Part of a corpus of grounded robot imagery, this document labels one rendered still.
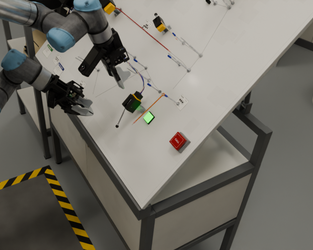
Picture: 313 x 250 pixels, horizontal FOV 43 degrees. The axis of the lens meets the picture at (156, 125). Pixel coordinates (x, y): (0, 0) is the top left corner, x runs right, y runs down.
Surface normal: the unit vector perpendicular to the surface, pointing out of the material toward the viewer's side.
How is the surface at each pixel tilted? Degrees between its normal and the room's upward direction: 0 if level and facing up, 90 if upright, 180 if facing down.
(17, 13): 94
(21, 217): 0
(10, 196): 0
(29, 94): 0
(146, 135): 46
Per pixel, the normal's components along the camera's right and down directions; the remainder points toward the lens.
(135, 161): -0.56, -0.30
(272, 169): 0.07, -0.75
